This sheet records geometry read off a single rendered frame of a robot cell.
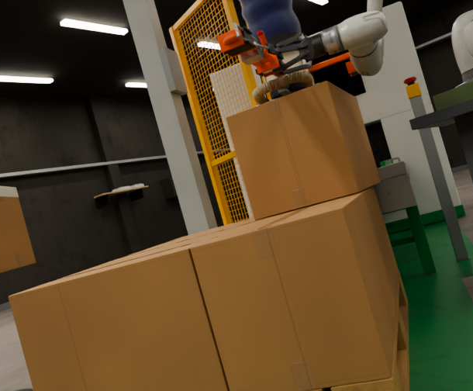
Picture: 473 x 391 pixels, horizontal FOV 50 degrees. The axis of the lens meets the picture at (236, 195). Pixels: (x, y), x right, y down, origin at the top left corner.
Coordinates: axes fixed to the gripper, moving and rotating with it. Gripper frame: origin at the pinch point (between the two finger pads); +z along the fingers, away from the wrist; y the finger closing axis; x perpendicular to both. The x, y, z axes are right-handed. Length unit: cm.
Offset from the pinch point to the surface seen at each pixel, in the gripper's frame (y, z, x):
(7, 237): 32, 142, 8
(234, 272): 62, 10, -63
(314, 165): 39.9, -5.9, -1.5
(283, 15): -20.9, -6.5, 18.2
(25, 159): -156, 650, 640
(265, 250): 59, 0, -63
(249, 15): -25.5, 6.5, 17.7
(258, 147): 27.6, 12.2, -0.2
